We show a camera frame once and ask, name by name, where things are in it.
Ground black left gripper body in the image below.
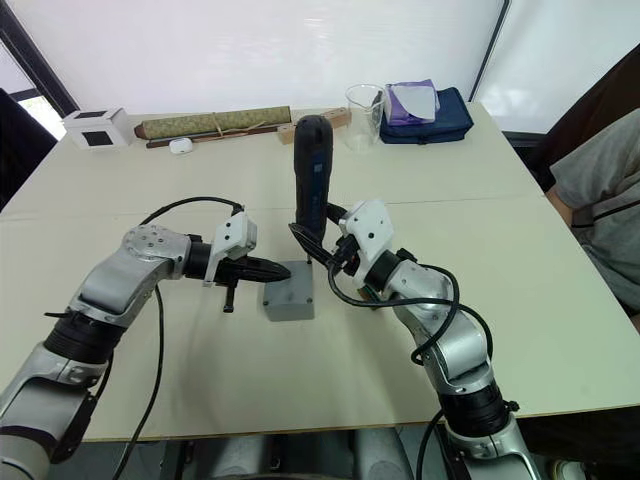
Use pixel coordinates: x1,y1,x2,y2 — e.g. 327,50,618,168
213,256,258,314

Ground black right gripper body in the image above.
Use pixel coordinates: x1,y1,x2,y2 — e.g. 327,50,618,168
327,233,363,280

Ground black electric screwdriver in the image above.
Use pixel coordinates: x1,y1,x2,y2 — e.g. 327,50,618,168
291,114,335,267

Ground grey box with lid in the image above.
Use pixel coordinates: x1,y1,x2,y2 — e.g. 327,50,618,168
262,259,317,323

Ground light wooden block holder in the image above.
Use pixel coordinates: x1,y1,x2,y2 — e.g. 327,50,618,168
276,107,353,147

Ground clear glass beaker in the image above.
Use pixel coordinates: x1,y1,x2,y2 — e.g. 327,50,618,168
344,83,388,153

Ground navy blue fabric bag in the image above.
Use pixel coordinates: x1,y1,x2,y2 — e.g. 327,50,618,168
378,86,476,147

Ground purple tissue pack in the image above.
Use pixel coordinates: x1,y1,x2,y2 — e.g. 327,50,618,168
383,78,441,127

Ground dark wooden stick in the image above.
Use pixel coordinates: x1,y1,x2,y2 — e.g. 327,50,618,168
145,124,280,150

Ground olive rolled scroll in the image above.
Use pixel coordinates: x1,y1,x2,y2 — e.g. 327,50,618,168
134,104,293,142

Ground grey robot torso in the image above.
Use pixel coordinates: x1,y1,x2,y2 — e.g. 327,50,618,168
162,426,454,480

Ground white cube with black squares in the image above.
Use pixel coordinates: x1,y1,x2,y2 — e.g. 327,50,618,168
62,105,134,152

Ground black chair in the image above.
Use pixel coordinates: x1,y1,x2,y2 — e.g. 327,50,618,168
0,88,59,212

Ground person in grey shirt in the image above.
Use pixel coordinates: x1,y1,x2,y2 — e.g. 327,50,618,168
546,107,640,317

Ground dark brown chair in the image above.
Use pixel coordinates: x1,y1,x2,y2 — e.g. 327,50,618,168
528,47,640,192

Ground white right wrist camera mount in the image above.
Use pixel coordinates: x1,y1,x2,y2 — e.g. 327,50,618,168
338,198,395,289

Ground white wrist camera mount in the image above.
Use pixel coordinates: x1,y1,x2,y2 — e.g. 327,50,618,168
202,212,260,289
338,198,395,289

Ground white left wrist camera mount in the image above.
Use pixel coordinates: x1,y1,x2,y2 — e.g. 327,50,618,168
202,212,260,289

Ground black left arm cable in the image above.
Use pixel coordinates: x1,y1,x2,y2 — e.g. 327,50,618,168
122,196,246,467

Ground black window frame post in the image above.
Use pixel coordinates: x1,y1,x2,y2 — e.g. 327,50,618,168
0,0,81,117
468,0,514,102

